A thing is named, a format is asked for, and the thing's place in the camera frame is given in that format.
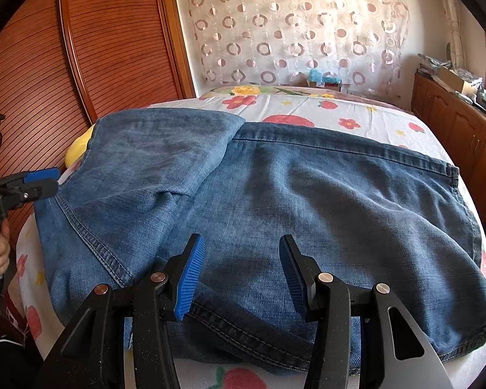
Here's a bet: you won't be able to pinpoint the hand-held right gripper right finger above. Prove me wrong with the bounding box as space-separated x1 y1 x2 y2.
279 234 452 389

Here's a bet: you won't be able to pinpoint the low wooden cabinet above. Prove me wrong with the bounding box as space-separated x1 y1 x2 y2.
411 71 486 228

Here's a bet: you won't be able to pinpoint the yellow plush toy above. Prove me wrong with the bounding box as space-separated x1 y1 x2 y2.
65 125 96 169

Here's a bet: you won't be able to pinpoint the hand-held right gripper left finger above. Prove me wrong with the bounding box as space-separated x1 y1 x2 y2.
36 233 206 389

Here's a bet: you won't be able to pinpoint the person's dark jacket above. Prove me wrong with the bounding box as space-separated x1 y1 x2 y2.
0 312 45 389

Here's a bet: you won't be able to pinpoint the blue tissue pack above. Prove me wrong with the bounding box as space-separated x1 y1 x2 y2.
307 69 341 92

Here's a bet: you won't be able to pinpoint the blue denim pants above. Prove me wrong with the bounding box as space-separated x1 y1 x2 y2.
33 108 486 376

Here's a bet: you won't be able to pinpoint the wooden slatted wardrobe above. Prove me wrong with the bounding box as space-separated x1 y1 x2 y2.
0 0 197 252

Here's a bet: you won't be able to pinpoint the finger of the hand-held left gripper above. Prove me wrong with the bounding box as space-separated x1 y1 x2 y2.
2 180 60 210
0 168 61 190

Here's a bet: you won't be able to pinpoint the cardboard box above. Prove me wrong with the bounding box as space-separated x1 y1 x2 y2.
439 67 479 95

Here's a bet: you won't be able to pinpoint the circle-patterned sheer curtain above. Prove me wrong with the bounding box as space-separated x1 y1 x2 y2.
184 0 410 90

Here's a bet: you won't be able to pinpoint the white checked window curtain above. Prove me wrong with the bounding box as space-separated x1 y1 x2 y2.
439 0 464 69

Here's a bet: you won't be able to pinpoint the patterned cloth pile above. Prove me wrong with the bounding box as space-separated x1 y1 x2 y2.
418 53 454 74

